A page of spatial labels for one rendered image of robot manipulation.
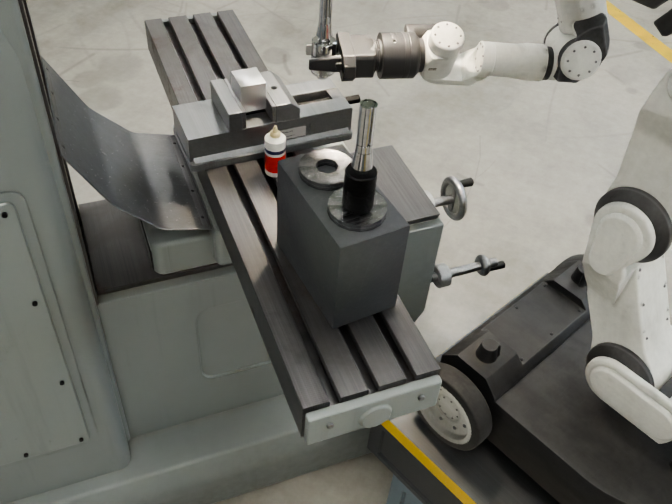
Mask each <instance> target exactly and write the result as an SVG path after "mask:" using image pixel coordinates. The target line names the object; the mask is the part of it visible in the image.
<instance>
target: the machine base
mask: <svg viewBox="0 0 672 504"><path fill-rule="evenodd" d="M369 432H370V428H363V429H360V430H356V431H353V432H349V433H346V434H343V435H339V436H336V437H333V438H329V439H326V440H323V441H319V442H316V443H313V444H310V445H308V444H306V442H305V439H304V437H301V436H300V433H299V431H298V428H297V426H296V423H295V421H294V418H293V416H292V413H291V410H290V408H289V405H288V403H287V400H286V398H285V395H284V394H283V395H279V396H276V397H272V398H269V399H265V400H262V401H258V402H255V403H251V404H248V405H244V406H241V407H237V408H234V409H230V410H227V411H223V412H220V413H216V414H213V415H209V416H206V417H202V418H199V419H195V420H192V421H188V422H185V423H182V424H178V425H175V426H171V427H168V428H164V429H161V430H157V431H154V432H150V433H147V434H143V435H140V436H136V437H133V438H130V441H129V442H128V445H129V450H130V455H131V460H130V463H129V464H128V465H127V466H126V467H125V468H123V469H121V470H118V471H115V472H111V473H108V474H105V475H101V476H98V477H95V478H91V479H88V480H84V481H81V482H78V483H74V484H71V485H68V486H64V487H61V488H58V489H54V490H51V491H48V492H44V493H41V494H37V495H34V496H31V497H27V498H24V499H21V500H17V501H14V502H11V503H7V504H214V503H217V502H220V501H223V500H226V499H229V498H232V497H235V496H238V495H242V494H245V493H248V492H251V491H254V490H257V489H260V488H263V487H266V486H269V485H272V484H276V483H279V482H282V481H285V480H288V479H291V478H294V477H297V476H300V475H303V474H307V473H310V472H313V471H316V470H319V469H322V468H325V467H328V466H331V465H334V464H337V463H341V462H344V461H347V460H350V459H353V458H356V457H359V456H362V455H365V454H368V453H371V451H370V450H369V449H368V448H367V443H368V438H369Z"/></svg>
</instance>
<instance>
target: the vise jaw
mask: <svg viewBox="0 0 672 504"><path fill-rule="evenodd" d="M260 74H261V75H262V77H263V79H264V80H265V82H266V109H265V110H266V112H267V114H268V115H269V117H270V119H271V120H272V121H275V122H281V121H286V120H291V119H296V118H300V107H299V106H298V104H297V103H296V101H295V100H294V98H293V97H292V95H291V94H290V92H289V91H288V89H287V88H286V86H285V85H284V83H283V82H282V80H281V78H280V77H279V76H278V75H276V74H275V73H273V72H271V71H265V72H260Z"/></svg>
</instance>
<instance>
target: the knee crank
mask: <svg viewBox="0 0 672 504"><path fill-rule="evenodd" d="M505 266H506V265H505V262H504V261H503V260H501V261H498V260H497V258H496V257H494V258H490V259H488V258H487V257H486V256H485V255H483V254H479V255H477V256H476V258H475V261H474V263H470V264H466V265H462V266H458V267H454V268H450V269H449V267H448V266H447V265H446V264H445V263H441V264H437V265H435V267H434V271H433V275H432V280H431V283H434V285H435V286H436V287H437V288H442V287H446V286H450V284H451V282H452V278H453V277H457V276H461V275H465V274H468V273H472V272H476V271H477V272H478V274H480V275H481V276H486V275H488V274H489V272H490V271H494V270H499V269H503V268H505Z"/></svg>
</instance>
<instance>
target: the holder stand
mask: <svg viewBox="0 0 672 504"><path fill-rule="evenodd" d="M352 158H353V156H352V155H351V154H350V153H349V151H348V150H347V149H346V148H345V147H344V145H343V144H339V145H335V146H331V147H327V148H324V149H318V150H313V151H311V152H309V153H305V154H301V155H298V156H294V157H290V158H286V159H283V160H279V161H278V172H277V243H278V245H279V247H280V248H281V250H282V251H283V253H284V254H285V256H286V257H287V259H288V261H289V262H290V264H291V265H292V267H293V268H294V270H295V271H296V273H297V274H298V276H299V278H300V279H301V281H302V282H303V284H304V285H305V287H306V288H307V290H308V292H309V293H310V295H311V296H312V298H313V299H314V301H315V302H316V304H317V306H318V307H319V309H320V310H321V312H322V313H323V315H324V316H325V318H326V320H327V321H328V323H329V324H330V326H331V327H332V328H333V329H335V328H338V327H340V326H343V325H346V324H349V323H351V322H354V321H357V320H359V319H362V318H365V317H367V316H370V315H373V314H376V313H378V312H381V311H384V310H386V309H389V308H392V307H394V306H395V305H396V300H397V294H398V289H399V284H400V278H401V273H402V268H403V262H404V257H405V251H406V246H407V241H408V235H409V230H410V225H409V223H408V222H407V221H406V220H405V219H404V217H403V216H402V215H401V214H400V213H399V211H398V210H397V209H396V208H395V207H394V205H393V204H392V203H391V202H390V201H389V199H388V198H387V197H386V196H385V195H384V193H383V192H382V191H381V190H380V189H379V187H378V186H377V185H376V189H375V196H374V204H373V208H372V210H371V211H370V212H368V213H366V214H363V215H355V214H351V213H349V212H347V211H346V210H345V209H344V208H343V206H342V197H343V186H344V175H345V168H346V166H347V165H348V164H349V163H351V161H352Z"/></svg>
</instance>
